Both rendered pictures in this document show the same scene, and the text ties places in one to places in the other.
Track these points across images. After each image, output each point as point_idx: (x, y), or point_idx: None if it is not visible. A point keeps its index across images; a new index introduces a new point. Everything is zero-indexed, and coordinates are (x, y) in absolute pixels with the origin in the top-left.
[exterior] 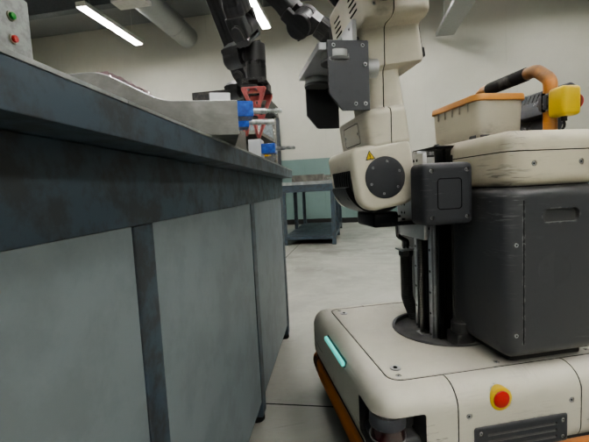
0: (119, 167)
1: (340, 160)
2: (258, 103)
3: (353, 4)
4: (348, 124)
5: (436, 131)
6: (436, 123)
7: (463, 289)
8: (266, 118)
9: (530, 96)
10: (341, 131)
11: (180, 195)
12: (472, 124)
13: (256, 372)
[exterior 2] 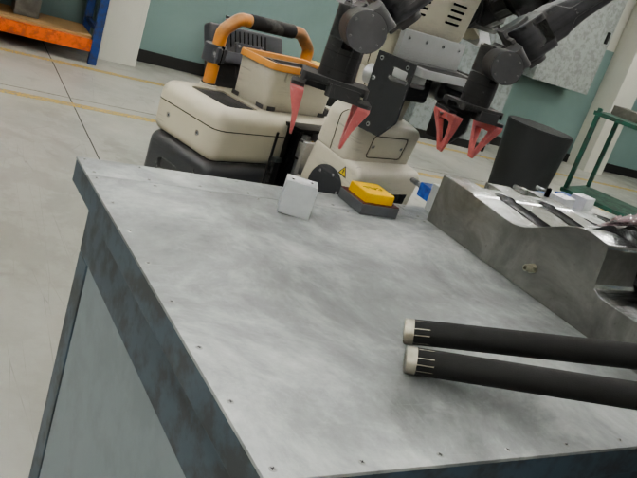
0: None
1: (396, 181)
2: (475, 141)
3: (458, 17)
4: (391, 134)
5: (275, 91)
6: (281, 82)
7: None
8: (521, 187)
9: (247, 33)
10: (371, 135)
11: None
12: (324, 101)
13: None
